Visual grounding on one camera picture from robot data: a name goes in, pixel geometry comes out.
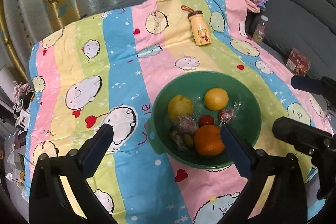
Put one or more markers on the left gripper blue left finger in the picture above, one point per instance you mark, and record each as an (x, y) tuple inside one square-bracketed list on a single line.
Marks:
[(93, 150)]

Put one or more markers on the colourful cartoon striped bedsheet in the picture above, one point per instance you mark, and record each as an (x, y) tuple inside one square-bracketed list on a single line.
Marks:
[(118, 61)]

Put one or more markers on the grey sofa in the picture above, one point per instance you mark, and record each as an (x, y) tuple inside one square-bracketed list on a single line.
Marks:
[(307, 26)]

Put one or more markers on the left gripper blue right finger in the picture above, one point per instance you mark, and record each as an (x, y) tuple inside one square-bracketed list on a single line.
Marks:
[(239, 150)]

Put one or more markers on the orange fruit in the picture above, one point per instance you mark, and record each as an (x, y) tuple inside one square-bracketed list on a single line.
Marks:
[(208, 142)]

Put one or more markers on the yellow cartoon bottle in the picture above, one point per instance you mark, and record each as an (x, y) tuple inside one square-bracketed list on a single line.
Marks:
[(199, 28)]

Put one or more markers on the yellow-green pear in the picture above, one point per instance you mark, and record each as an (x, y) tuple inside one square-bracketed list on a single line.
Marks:
[(179, 106)]

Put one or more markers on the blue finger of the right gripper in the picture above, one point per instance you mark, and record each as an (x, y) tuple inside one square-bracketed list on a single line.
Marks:
[(304, 138), (306, 84)]

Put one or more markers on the red patterned box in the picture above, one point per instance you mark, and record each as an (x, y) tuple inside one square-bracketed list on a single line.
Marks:
[(298, 63)]

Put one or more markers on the clear plastic bottle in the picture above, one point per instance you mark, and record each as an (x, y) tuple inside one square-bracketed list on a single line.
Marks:
[(259, 32)]

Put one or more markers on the yellow lemon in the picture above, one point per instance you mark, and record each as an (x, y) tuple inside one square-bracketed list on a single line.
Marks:
[(216, 99)]

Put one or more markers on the plastic wrapped red fruit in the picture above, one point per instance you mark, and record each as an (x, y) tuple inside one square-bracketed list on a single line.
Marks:
[(186, 125)]

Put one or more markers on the yellow patterned curtain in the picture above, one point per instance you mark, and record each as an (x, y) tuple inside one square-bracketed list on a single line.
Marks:
[(24, 23)]

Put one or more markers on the green plastic bowl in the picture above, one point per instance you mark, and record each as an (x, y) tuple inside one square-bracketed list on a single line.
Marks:
[(247, 122)]

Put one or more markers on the red tomato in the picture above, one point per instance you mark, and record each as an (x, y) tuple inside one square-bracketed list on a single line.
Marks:
[(206, 120)]

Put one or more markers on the small green fruit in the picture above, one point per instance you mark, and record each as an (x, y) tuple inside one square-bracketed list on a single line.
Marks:
[(188, 140)]

